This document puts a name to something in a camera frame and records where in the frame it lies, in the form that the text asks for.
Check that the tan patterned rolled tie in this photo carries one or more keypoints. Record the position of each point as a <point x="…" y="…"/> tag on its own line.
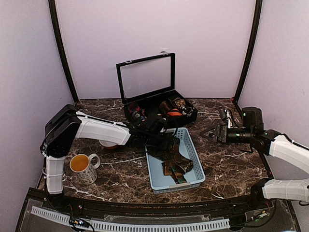
<point x="179" y="103"/>

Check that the red dark rolled tie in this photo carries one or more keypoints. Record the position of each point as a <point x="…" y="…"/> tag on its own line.
<point x="134" y="108"/>

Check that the black white rolled tie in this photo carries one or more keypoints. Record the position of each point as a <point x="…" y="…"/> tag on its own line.
<point x="186" y="110"/>

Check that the black tie storage box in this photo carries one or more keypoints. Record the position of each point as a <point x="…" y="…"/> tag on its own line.
<point x="149" y="81"/>

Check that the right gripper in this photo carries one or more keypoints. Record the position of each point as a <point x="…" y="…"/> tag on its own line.
<point x="218" y="130"/>

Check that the orange black rolled tie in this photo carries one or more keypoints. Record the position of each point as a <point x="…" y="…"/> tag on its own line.
<point x="174" y="112"/>

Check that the white and orange bowl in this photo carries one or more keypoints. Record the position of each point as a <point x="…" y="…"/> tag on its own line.
<point x="108" y="145"/>

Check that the patterned mug with orange liquid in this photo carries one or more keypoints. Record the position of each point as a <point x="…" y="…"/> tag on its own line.
<point x="85" y="167"/>

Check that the blue plastic basket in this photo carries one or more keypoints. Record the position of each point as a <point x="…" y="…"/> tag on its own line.
<point x="164" y="184"/>

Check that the white perforated cable duct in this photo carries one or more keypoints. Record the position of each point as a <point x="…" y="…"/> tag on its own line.
<point x="127" y="224"/>

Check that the camouflage patterned necktie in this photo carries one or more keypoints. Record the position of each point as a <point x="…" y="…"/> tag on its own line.
<point x="174" y="164"/>

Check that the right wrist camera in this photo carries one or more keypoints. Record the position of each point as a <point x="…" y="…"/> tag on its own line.
<point x="226" y="117"/>

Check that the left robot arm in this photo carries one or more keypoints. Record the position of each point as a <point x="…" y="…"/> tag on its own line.
<point x="69" y="124"/>

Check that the black front rail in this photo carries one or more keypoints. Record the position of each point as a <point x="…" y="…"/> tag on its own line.
<point x="234" y="208"/>

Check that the brown rolled tie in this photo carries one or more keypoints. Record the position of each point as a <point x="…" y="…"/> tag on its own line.
<point x="165" y="107"/>

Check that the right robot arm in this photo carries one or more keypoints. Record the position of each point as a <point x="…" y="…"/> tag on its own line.
<point x="269" y="143"/>

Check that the blue dotted rolled tie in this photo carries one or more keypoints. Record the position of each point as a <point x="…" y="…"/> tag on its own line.
<point x="137" y="116"/>

